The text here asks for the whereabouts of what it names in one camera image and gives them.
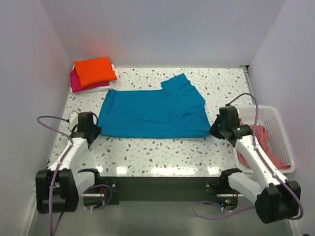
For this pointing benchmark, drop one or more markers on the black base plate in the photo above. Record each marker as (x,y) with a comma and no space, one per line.
(171,189)

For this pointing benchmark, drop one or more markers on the aluminium frame rail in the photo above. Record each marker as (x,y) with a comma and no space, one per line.
(29,214)

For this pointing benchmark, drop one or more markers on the folded orange t-shirt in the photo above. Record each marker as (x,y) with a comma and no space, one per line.
(94,71)

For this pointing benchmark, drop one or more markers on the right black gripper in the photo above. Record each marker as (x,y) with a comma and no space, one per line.
(212,130)

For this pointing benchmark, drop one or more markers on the white plastic basket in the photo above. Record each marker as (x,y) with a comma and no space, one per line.
(247,116)

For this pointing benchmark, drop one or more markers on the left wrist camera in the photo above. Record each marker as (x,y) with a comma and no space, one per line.
(73,118)

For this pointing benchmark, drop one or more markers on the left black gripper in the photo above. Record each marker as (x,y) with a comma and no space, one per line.
(97,131)

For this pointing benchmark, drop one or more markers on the folded magenta t-shirt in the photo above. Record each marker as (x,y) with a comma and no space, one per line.
(75,82)

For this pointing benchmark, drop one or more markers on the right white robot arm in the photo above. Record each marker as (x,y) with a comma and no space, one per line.
(274,197)

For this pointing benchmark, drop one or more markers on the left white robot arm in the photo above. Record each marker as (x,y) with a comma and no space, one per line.
(59,187)

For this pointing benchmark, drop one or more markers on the blue t-shirt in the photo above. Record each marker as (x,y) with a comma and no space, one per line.
(177,110)

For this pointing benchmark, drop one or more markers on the salmon pink t-shirt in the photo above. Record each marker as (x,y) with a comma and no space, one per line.
(271,137)

